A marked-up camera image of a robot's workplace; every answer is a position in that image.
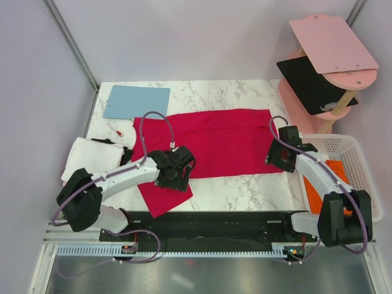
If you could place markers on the white plastic basket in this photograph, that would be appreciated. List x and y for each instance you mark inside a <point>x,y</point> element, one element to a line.
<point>346,149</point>

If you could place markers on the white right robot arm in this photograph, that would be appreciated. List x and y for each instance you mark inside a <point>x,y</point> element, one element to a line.
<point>345,217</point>

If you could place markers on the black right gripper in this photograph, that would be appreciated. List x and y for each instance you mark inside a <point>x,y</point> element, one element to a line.
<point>275,146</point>

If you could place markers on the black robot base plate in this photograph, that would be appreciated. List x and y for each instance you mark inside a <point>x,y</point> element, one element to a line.
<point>212,230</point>

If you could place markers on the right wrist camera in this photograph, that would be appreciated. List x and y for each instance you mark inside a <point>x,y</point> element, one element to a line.
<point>290,135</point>

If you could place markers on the red white small marker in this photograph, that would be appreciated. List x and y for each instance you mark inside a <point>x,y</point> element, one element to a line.
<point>113,128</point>

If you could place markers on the white folded t shirt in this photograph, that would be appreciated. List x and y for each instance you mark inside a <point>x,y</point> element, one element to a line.
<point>92,155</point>

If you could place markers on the white slotted cable duct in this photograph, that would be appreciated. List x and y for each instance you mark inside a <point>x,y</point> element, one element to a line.
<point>84,250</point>

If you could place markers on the magenta t shirt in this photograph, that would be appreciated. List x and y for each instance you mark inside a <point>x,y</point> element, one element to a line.
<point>224,142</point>

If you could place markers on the pink tiered shelf stand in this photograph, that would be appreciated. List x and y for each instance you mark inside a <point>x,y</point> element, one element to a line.
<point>338,54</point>

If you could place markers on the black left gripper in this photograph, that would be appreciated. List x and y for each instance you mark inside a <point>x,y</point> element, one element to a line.
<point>180,184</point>

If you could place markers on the aluminium frame rails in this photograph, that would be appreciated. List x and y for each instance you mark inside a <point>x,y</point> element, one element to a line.
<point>65,235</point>

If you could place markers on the black board on shelf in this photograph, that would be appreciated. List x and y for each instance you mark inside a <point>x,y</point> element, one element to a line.
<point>315,93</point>

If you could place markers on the orange t shirt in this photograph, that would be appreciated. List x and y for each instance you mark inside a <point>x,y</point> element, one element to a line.
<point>313,198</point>

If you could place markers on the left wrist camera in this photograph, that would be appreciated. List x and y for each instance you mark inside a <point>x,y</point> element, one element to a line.
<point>181,156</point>

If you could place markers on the light blue mat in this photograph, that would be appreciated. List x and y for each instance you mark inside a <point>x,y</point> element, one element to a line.
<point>129,102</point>

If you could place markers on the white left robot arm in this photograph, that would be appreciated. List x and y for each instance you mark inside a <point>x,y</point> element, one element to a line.
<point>81,199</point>

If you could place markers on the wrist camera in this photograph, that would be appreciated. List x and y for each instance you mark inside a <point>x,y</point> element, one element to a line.
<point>290,135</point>
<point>181,156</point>

